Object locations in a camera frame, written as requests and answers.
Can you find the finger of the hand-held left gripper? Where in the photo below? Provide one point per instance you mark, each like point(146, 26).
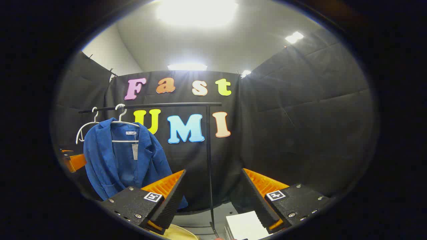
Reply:
point(77, 162)

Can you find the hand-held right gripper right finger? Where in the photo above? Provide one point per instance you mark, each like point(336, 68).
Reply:
point(258, 203)

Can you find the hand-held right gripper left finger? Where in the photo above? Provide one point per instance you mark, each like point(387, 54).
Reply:
point(170, 203)

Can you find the cream laundry hamper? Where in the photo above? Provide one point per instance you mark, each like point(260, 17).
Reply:
point(180, 234)

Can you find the blue jacket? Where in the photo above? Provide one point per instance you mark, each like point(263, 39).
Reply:
point(110, 160)

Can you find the white plastic hanger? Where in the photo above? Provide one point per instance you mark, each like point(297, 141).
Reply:
point(125, 141)
point(87, 125)

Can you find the black metal clothes rack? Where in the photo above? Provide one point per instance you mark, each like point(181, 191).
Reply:
point(208, 150)

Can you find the black backdrop cloth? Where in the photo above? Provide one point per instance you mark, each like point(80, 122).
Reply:
point(283, 133)

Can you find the ceiling light panel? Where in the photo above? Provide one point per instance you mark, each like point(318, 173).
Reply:
point(294, 37)
point(246, 73)
point(196, 11)
point(186, 67)

